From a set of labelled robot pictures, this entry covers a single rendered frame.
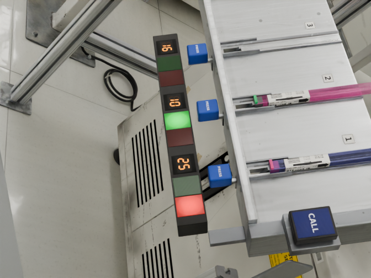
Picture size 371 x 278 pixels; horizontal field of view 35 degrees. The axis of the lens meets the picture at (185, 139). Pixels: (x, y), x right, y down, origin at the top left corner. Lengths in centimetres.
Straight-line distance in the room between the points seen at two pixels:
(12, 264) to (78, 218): 88
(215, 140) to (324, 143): 53
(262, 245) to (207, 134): 63
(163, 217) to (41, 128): 43
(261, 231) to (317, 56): 31
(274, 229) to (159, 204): 71
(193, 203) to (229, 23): 32
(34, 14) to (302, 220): 131
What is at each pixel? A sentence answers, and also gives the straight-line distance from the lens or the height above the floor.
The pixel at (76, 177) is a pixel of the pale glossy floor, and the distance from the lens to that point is 159.
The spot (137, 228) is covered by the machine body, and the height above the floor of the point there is 12.
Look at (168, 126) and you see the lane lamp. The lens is 85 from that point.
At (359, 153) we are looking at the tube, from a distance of 82.
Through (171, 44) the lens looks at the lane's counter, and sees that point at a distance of 94.
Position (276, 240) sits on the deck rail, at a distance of 76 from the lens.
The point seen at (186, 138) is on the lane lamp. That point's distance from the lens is 83.
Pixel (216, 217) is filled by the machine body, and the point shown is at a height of 38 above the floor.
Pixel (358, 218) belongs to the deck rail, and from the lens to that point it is 77.
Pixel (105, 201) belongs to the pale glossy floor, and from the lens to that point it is 161.
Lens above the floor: 114
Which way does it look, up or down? 35 degrees down
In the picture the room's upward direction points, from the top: 53 degrees clockwise
